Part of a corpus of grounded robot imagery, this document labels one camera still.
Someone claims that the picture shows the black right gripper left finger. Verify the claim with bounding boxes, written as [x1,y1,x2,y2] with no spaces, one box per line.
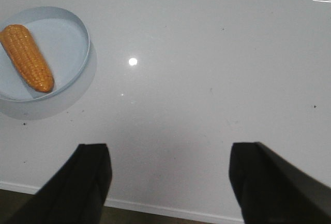
[6,144,112,223]

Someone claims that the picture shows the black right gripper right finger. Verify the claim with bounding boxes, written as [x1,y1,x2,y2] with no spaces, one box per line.
[229,142,330,223]

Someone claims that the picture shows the light blue round plate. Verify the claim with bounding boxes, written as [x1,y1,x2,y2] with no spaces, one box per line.
[1,6,91,102]

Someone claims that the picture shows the orange toy corn cob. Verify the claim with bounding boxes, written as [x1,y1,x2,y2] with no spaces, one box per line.
[1,24,54,93]

